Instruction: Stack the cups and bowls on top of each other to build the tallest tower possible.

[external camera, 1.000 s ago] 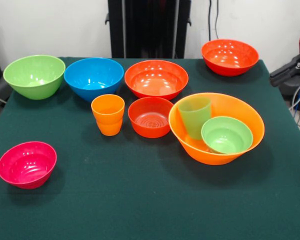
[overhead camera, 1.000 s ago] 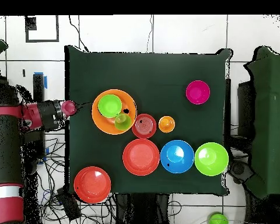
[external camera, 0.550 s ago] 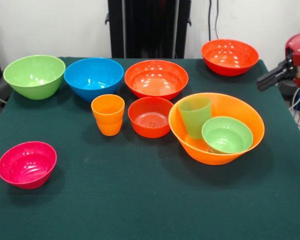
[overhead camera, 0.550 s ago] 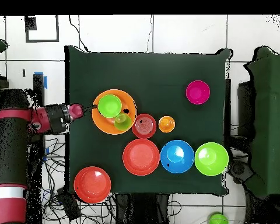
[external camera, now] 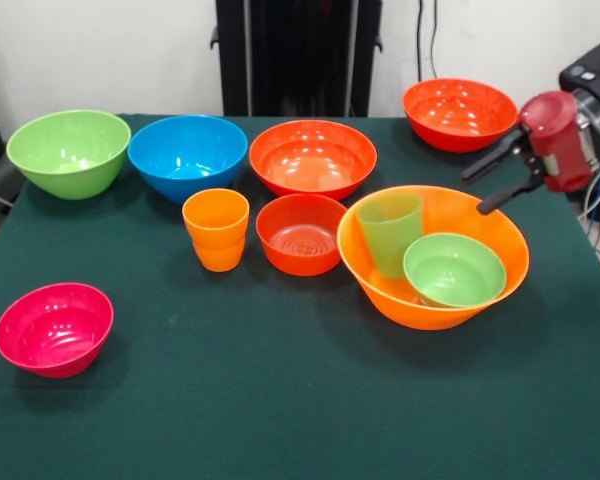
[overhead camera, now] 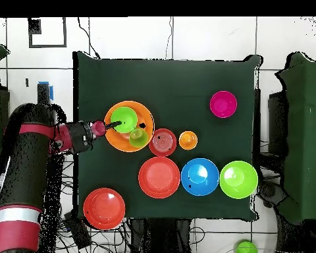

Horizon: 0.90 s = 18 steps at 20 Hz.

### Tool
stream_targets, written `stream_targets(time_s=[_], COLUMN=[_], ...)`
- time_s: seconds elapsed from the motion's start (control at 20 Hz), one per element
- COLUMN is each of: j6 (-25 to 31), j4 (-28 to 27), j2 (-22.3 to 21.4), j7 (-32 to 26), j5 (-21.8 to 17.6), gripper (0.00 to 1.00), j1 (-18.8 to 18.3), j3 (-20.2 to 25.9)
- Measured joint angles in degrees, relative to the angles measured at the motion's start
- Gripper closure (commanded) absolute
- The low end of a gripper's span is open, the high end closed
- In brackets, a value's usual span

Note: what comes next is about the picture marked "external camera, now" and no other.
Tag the dark green table cloth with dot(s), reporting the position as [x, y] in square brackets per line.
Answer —
[280, 375]

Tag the small red bowl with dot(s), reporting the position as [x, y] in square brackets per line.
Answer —
[297, 235]

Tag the large green bowl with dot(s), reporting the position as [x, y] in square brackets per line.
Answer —
[67, 150]

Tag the orange cup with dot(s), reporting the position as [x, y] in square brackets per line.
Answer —
[216, 235]

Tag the large orange bowl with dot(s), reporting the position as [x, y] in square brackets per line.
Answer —
[480, 220]

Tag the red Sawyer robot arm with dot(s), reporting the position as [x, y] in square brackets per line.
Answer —
[597, 80]

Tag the pink bowl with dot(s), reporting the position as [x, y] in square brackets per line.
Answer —
[52, 330]

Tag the blue bowl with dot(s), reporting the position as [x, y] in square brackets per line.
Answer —
[187, 150]

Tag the large red bowl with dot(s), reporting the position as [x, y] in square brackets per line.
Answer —
[460, 120]
[310, 157]

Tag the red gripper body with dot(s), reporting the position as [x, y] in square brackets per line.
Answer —
[555, 140]

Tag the green cup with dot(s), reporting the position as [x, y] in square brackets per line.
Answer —
[390, 235]

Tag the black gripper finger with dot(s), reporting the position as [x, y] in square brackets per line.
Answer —
[495, 155]
[510, 192]

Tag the small green bowl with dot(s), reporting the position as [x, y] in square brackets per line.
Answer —
[455, 270]

